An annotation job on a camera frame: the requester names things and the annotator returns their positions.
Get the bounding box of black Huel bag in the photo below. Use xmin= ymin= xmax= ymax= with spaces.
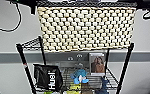
xmin=32 ymin=63 xmax=65 ymax=93

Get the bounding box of white portrait picture box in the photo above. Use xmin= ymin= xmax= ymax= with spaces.
xmin=88 ymin=52 xmax=107 ymax=77

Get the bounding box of black wire shelf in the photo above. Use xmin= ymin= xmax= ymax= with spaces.
xmin=15 ymin=35 xmax=136 ymax=94

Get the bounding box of blue shark plush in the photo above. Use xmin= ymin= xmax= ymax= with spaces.
xmin=98 ymin=77 xmax=111 ymax=94

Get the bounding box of long grey wall band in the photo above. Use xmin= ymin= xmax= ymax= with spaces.
xmin=0 ymin=50 xmax=150 ymax=65

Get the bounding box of small round grey wall fitting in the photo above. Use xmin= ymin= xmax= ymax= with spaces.
xmin=67 ymin=56 xmax=74 ymax=62
xmin=76 ymin=53 xmax=84 ymax=59

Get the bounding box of pale basket with dark spots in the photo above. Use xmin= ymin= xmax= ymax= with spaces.
xmin=36 ymin=0 xmax=138 ymax=53

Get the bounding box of light blue plush toy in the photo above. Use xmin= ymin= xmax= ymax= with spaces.
xmin=70 ymin=68 xmax=91 ymax=85

